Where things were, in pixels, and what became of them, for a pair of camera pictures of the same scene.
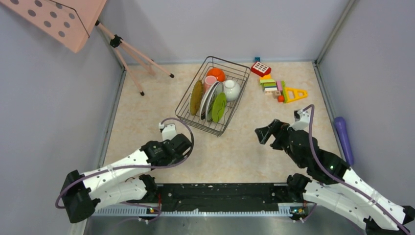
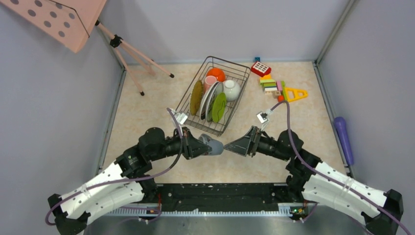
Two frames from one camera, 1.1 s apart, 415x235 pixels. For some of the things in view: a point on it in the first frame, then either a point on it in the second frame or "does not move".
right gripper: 279,129 -> 244,145
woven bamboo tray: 196,97 does not move
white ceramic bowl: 232,90 does not move
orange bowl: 217,73 does not move
